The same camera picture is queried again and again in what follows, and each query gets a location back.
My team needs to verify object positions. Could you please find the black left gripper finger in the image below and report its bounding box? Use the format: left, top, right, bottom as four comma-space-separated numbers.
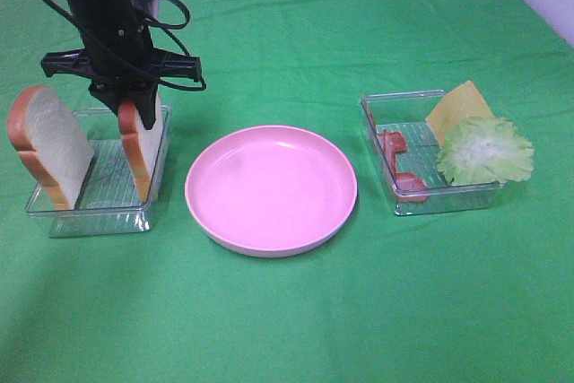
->
89, 83, 128, 116
126, 81, 158, 130

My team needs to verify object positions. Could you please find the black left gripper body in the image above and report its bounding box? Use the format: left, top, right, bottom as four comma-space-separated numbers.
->
40, 25, 201, 91

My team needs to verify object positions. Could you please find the bread slice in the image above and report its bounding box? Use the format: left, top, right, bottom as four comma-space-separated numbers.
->
117, 95, 163, 202
7, 85, 95, 210

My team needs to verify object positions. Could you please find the bacon strip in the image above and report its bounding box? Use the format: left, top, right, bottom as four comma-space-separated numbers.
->
361, 94, 409, 155
381, 146, 427, 203

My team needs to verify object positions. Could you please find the yellow cheese slice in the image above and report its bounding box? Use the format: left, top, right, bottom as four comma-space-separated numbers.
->
425, 81, 494, 147

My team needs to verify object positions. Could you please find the green lettuce leaf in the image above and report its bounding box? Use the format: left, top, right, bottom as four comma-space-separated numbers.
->
437, 117, 534, 186

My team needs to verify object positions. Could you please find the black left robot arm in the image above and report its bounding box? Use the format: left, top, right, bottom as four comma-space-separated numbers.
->
40, 0, 206, 129

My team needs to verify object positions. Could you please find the left clear plastic tray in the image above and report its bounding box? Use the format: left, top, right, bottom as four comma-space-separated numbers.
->
24, 105, 171, 238

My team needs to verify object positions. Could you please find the clear plastic tray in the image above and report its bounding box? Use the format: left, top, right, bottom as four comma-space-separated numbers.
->
24, 105, 171, 238
360, 90, 503, 215

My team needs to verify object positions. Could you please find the green tablecloth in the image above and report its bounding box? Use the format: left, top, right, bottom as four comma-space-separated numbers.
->
1, 0, 573, 382

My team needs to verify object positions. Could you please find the pink round plate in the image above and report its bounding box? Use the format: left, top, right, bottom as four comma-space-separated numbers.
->
185, 125, 358, 257

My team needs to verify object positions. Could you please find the right clear plastic tray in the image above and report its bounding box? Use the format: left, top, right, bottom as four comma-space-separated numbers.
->
360, 90, 503, 215

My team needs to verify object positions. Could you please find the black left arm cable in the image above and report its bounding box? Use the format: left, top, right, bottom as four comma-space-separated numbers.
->
0, 0, 208, 91

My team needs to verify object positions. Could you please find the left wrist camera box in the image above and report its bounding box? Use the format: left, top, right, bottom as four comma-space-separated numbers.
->
133, 0, 160, 20

